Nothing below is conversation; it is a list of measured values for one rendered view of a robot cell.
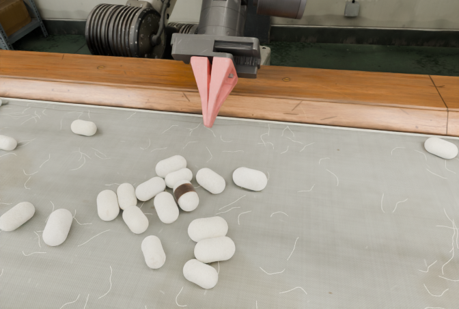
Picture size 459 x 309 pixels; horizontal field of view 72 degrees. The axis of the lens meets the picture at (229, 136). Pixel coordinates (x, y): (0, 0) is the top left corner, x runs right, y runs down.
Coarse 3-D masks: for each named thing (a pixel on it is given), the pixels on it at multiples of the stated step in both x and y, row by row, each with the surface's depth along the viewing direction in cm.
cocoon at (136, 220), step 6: (126, 210) 31; (132, 210) 31; (138, 210) 31; (126, 216) 31; (132, 216) 30; (138, 216) 30; (144, 216) 31; (126, 222) 31; (132, 222) 30; (138, 222) 30; (144, 222) 30; (132, 228) 30; (138, 228) 30; (144, 228) 30
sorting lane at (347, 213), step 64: (0, 128) 45; (64, 128) 44; (128, 128) 44; (192, 128) 43; (256, 128) 43; (320, 128) 42; (0, 192) 36; (64, 192) 35; (256, 192) 34; (320, 192) 34; (384, 192) 34; (448, 192) 34; (0, 256) 30; (64, 256) 29; (128, 256) 29; (192, 256) 29; (256, 256) 29; (320, 256) 29; (384, 256) 28; (448, 256) 28
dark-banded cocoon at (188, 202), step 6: (180, 180) 33; (186, 180) 34; (174, 186) 33; (192, 192) 32; (180, 198) 32; (186, 198) 32; (192, 198) 32; (198, 198) 32; (180, 204) 32; (186, 204) 32; (192, 204) 32; (186, 210) 32; (192, 210) 32
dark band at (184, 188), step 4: (184, 184) 33; (188, 184) 33; (176, 188) 33; (180, 188) 32; (184, 188) 32; (188, 188) 32; (192, 188) 33; (176, 192) 33; (180, 192) 32; (184, 192) 32; (196, 192) 33; (176, 196) 32; (180, 196) 32; (176, 200) 33
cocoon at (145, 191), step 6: (150, 180) 34; (156, 180) 34; (162, 180) 34; (138, 186) 33; (144, 186) 33; (150, 186) 33; (156, 186) 33; (162, 186) 34; (138, 192) 33; (144, 192) 33; (150, 192) 33; (156, 192) 34; (138, 198) 33; (144, 198) 33
